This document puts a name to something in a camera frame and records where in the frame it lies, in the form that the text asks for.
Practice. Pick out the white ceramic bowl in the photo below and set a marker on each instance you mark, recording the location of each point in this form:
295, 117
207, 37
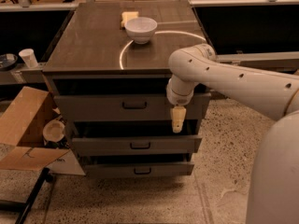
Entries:
140, 29

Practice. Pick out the grey middle drawer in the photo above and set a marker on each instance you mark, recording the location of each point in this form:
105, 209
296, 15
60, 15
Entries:
142, 145

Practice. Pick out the grey drawer cabinet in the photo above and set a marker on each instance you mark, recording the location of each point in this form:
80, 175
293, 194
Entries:
95, 56

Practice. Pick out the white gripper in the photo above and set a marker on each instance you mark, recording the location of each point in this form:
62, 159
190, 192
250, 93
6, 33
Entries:
179, 99

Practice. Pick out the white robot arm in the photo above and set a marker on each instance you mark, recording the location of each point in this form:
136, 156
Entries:
274, 184

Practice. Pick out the white paper cup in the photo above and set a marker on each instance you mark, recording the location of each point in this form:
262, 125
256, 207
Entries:
29, 58

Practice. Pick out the black metal stand leg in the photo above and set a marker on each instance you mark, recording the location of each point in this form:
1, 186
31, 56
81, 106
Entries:
23, 209

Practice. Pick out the round white plate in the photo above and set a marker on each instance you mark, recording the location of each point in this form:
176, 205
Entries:
53, 131

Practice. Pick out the open cardboard box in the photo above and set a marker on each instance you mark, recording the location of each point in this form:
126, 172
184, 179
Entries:
21, 128

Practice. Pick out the yellow sponge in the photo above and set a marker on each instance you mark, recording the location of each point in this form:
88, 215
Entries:
128, 15

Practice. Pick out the grey bottom drawer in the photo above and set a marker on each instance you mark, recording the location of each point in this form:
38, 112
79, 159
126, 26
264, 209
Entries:
139, 169

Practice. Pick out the grey top drawer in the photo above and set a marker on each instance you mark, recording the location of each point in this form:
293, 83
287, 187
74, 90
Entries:
121, 107

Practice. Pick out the grey drawer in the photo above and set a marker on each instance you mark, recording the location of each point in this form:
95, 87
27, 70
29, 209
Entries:
139, 169
142, 145
121, 107

